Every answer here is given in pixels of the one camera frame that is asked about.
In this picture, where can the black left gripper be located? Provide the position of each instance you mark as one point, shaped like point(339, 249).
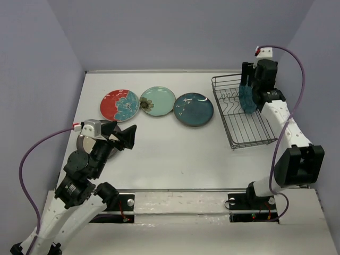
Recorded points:
point(127, 136)

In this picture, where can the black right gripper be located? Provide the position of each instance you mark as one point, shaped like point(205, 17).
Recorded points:
point(248, 69)

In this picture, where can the grey rimmed cream plate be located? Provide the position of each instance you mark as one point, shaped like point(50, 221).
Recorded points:
point(86, 144)

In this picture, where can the teal scalloped beaded plate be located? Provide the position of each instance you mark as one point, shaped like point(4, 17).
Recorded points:
point(246, 100)

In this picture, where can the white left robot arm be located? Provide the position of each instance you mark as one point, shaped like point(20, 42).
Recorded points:
point(76, 201)

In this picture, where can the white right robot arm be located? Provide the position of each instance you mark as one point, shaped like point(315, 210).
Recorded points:
point(297, 161)

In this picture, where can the red and blue floral plate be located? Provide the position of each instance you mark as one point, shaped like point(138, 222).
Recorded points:
point(119, 105)

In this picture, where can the mint green flower plate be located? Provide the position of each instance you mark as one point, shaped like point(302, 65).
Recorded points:
point(157, 101)

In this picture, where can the dark teal blossom plate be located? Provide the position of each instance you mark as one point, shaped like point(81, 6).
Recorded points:
point(193, 109)

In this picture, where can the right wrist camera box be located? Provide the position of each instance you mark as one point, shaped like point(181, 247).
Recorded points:
point(263, 53)

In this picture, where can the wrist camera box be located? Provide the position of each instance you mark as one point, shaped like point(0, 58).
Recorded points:
point(91, 128)
point(263, 53)

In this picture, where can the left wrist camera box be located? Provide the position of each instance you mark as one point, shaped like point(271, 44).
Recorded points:
point(91, 128)

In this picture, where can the black wire dish rack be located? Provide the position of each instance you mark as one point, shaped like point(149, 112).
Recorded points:
point(242, 129)

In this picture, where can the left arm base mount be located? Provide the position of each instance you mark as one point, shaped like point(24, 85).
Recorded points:
point(120, 213)

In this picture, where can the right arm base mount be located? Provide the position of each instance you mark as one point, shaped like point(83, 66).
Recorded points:
point(242, 210)

